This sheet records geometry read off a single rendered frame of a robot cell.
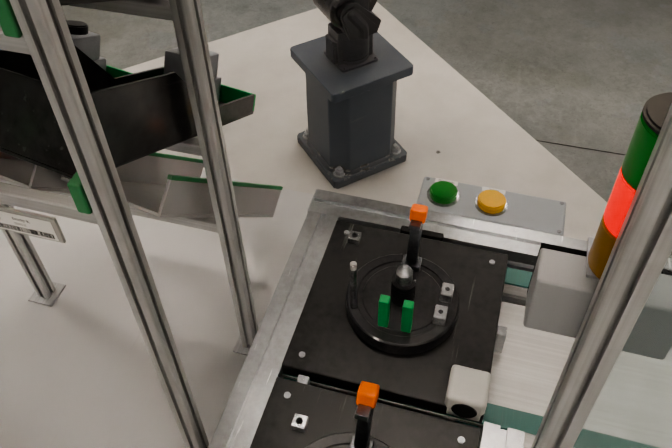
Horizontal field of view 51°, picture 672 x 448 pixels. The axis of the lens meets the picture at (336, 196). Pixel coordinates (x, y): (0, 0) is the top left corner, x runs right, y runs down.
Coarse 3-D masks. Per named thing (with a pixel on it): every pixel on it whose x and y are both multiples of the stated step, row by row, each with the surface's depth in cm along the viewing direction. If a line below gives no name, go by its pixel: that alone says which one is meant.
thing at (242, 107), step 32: (0, 64) 63; (32, 64) 66; (96, 64) 74; (0, 96) 59; (32, 96) 57; (96, 96) 57; (128, 96) 60; (160, 96) 65; (224, 96) 83; (0, 128) 60; (32, 128) 59; (128, 128) 62; (160, 128) 66; (192, 128) 71; (32, 160) 60; (64, 160) 58; (128, 160) 63
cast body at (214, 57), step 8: (176, 48) 78; (168, 56) 77; (176, 56) 77; (216, 56) 79; (168, 64) 77; (176, 64) 77; (216, 64) 80; (168, 72) 78; (176, 72) 77; (216, 72) 80; (184, 80) 77; (216, 80) 81; (216, 88) 81
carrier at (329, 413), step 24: (288, 384) 82; (288, 408) 80; (312, 408) 80; (336, 408) 80; (384, 408) 80; (264, 432) 78; (288, 432) 78; (312, 432) 78; (336, 432) 78; (384, 432) 78; (408, 432) 78; (432, 432) 78; (456, 432) 78; (480, 432) 78
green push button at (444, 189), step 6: (432, 186) 104; (438, 186) 104; (444, 186) 103; (450, 186) 103; (432, 192) 103; (438, 192) 103; (444, 192) 103; (450, 192) 103; (456, 192) 103; (432, 198) 103; (438, 198) 102; (444, 198) 102; (450, 198) 102
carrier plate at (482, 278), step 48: (336, 240) 97; (384, 240) 97; (432, 240) 97; (336, 288) 91; (480, 288) 91; (336, 336) 86; (480, 336) 86; (336, 384) 83; (384, 384) 82; (432, 384) 82
